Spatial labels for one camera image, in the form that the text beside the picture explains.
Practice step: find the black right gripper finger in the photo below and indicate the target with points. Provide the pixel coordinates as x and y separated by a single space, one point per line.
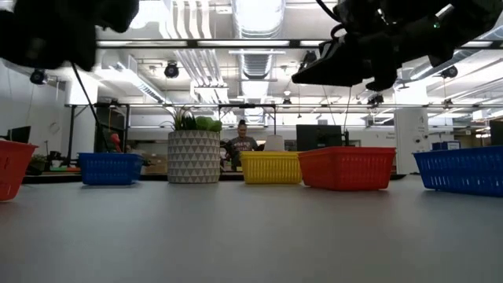
383 74
334 67

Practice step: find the red plastic basket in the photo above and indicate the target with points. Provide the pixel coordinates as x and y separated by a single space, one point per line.
15 169
346 169

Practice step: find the blue plastic basket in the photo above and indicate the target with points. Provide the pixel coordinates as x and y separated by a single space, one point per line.
110 169
463 171

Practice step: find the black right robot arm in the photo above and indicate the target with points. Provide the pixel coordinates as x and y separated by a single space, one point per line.
471 27

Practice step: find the white building column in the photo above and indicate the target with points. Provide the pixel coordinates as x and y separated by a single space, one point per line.
410 137

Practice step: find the black computer monitor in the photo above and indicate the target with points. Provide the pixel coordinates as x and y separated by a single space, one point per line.
19 134
497 133
318 135

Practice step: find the white tapered container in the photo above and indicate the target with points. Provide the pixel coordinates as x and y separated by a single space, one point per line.
274 143

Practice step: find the person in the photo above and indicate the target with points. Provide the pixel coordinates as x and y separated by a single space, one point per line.
241 147

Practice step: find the red figure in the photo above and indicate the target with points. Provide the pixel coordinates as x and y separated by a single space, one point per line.
115 141

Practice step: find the small potted plant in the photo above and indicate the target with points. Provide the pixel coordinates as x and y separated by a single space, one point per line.
38 162

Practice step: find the cardboard box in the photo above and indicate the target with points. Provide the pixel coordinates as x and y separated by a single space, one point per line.
157 163

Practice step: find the plant in triangle-patterned pot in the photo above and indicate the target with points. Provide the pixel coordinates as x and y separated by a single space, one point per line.
193 157

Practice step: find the black round ceiling camera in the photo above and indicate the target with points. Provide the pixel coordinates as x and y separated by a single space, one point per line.
171 71
38 77
449 72
376 100

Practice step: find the silver ceiling air duct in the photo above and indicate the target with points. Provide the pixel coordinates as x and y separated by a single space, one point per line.
257 23

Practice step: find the round wall clock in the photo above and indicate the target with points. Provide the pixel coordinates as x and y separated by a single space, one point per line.
54 127

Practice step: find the black top frame beam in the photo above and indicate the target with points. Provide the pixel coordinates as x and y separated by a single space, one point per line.
243 43

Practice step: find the black metal frame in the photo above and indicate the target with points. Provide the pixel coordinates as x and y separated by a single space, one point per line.
247 106

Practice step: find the black table edge rail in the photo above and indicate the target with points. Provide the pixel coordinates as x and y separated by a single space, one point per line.
155 177

